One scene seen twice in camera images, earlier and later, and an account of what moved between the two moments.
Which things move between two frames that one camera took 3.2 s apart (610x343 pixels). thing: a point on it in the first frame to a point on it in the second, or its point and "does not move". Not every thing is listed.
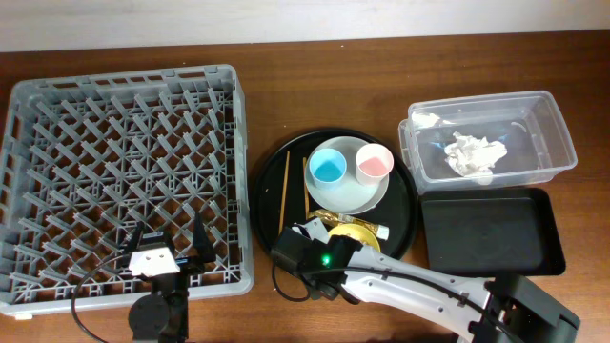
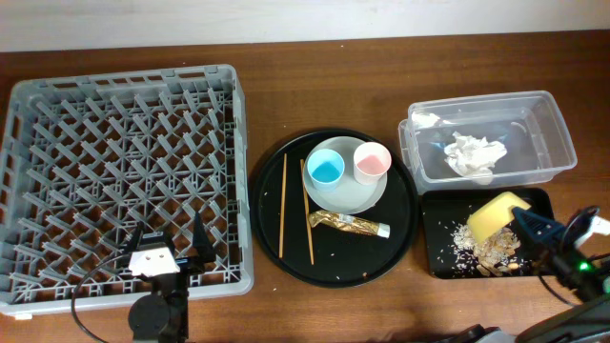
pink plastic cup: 374,162 does not move
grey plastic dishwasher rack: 85,161 does not move
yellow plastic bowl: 357,232 to 496,214
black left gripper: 186,262 does not move
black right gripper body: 288,243 to 548,243
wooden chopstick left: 284,190 does not move
